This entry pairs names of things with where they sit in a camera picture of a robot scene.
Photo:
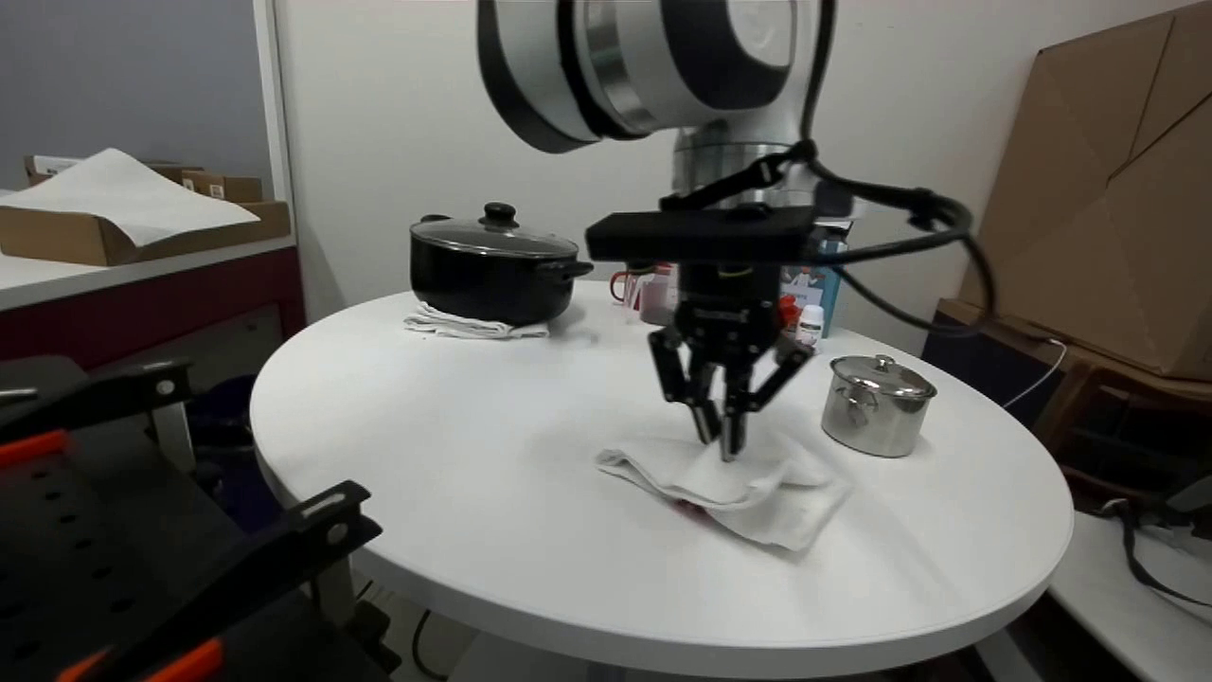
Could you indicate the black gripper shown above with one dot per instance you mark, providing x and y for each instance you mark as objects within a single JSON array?
[{"x": 726, "y": 318}]

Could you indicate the white cloth with red stripes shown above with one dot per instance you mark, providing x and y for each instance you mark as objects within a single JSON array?
[{"x": 777, "y": 494}]

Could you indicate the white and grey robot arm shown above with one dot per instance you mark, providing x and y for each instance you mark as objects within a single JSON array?
[{"x": 730, "y": 82}]

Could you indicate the white cloth under black pot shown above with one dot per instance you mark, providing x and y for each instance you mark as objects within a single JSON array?
[{"x": 440, "y": 323}]

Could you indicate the blue printed carton box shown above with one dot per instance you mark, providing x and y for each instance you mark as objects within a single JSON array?
[{"x": 816, "y": 284}]

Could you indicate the pink mug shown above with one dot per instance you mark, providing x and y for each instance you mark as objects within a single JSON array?
[{"x": 654, "y": 294}]

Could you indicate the small stainless steel pot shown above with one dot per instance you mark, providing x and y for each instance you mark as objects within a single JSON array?
[{"x": 877, "y": 408}]

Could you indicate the black cooking pot with lid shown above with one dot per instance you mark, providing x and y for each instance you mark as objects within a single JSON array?
[{"x": 494, "y": 268}]

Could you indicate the large brown cardboard box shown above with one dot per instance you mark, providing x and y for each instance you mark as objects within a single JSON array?
[{"x": 1100, "y": 222}]

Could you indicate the flat cardboard tray with paper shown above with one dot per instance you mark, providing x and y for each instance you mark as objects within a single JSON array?
[{"x": 114, "y": 211}]

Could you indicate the red and white side desk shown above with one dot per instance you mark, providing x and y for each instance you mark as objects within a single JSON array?
[{"x": 110, "y": 313}]

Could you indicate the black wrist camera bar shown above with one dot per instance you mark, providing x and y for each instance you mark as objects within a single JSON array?
[{"x": 744, "y": 236}]

